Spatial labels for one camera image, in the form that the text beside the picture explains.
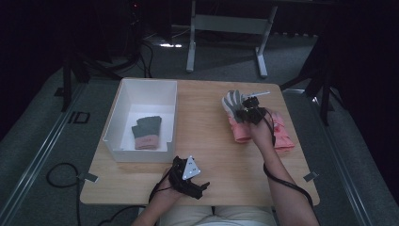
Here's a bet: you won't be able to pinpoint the person's right hand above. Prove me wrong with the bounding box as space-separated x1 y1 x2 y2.
249 108 278 151

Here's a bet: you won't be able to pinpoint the white box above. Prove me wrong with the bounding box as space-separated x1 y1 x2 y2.
102 77 179 164

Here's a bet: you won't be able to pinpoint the metal table edge clip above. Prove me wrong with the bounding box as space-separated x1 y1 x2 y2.
303 170 320 184
76 171 100 185

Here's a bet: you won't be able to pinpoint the person's beige trousers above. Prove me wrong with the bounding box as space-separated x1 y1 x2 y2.
156 205 279 226

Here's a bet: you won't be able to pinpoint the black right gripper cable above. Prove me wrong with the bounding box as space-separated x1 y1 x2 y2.
262 108 314 209

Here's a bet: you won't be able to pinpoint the pink glove with red print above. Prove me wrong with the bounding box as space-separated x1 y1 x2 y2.
268 111 295 153

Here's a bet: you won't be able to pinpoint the black background cables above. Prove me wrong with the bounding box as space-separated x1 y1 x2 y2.
137 40 155 79

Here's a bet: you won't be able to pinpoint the dark equipment stand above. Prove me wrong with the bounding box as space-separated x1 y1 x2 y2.
124 0 146 65

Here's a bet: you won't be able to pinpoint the grey metal desk frame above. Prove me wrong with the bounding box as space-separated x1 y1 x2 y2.
185 0 279 79

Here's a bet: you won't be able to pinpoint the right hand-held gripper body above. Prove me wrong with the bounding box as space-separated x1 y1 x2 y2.
242 90 271 126

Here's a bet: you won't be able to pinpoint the black tripod stand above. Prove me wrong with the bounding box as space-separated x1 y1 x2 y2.
54 46 126 113

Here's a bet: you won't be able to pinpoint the grey fingerless glove pink cuff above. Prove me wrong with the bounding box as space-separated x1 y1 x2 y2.
136 115 163 151
131 117 162 151

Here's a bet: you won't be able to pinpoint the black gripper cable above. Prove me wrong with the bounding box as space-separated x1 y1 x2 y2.
262 108 314 209
148 166 174 203

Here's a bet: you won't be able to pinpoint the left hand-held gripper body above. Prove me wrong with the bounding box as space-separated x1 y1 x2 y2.
168 154 203 198

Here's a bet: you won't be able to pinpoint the pink glove with grey palm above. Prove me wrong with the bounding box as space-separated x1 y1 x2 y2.
221 89 254 144

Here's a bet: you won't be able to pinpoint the metal floor rail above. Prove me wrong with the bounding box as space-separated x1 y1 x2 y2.
0 83 88 222
281 89 375 226

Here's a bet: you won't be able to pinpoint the black looped floor cable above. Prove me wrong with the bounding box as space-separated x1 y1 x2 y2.
46 162 83 226

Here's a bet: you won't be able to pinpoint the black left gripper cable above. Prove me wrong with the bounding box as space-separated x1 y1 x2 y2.
148 166 174 203

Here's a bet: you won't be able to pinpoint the black stand with angled legs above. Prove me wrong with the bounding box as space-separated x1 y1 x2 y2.
279 37 336 127

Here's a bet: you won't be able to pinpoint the person's left hand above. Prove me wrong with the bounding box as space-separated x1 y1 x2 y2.
153 173 185 205

